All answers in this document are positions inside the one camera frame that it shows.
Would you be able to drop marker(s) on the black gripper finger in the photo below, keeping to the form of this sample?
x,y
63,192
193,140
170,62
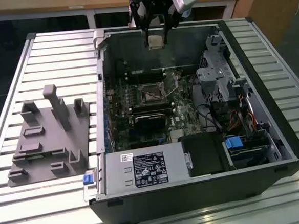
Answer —
x,y
146,36
171,15

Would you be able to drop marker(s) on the silver CPU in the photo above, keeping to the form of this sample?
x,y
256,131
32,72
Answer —
x,y
157,41

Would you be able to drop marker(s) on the black RAM slot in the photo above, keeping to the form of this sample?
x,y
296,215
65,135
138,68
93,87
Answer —
x,y
152,80
152,73
151,104
151,108
151,69
152,76

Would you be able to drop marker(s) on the CPU socket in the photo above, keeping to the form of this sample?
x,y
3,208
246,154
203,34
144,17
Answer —
x,y
141,94

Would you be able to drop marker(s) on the green RAM stick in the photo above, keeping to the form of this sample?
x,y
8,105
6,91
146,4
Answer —
x,y
152,111
39,156

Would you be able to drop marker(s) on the green motherboard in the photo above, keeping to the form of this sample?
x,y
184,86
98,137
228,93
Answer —
x,y
185,107

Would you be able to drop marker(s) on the grey metal drive cage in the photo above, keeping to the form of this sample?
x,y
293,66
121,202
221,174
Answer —
x,y
214,87

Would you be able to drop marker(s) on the black graphics card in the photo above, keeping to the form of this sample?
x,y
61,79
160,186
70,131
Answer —
x,y
150,122

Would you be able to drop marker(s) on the wooden desk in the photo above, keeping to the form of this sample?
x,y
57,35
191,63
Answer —
x,y
54,3

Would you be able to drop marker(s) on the wooden cabinet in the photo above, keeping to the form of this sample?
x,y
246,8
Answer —
x,y
273,6

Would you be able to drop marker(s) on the silver finned heat sink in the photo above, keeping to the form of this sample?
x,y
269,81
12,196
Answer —
x,y
176,135

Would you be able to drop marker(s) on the hard disk in blue carrier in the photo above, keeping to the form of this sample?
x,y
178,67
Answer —
x,y
233,143

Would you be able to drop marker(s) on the grey parts rack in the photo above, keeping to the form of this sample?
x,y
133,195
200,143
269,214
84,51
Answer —
x,y
54,139

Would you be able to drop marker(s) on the grey power supply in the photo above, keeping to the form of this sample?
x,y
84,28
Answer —
x,y
118,175

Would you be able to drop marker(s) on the blue case latch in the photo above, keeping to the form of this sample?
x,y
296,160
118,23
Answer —
x,y
87,179

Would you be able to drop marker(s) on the black PC case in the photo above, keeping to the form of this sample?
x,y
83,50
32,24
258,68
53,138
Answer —
x,y
171,205

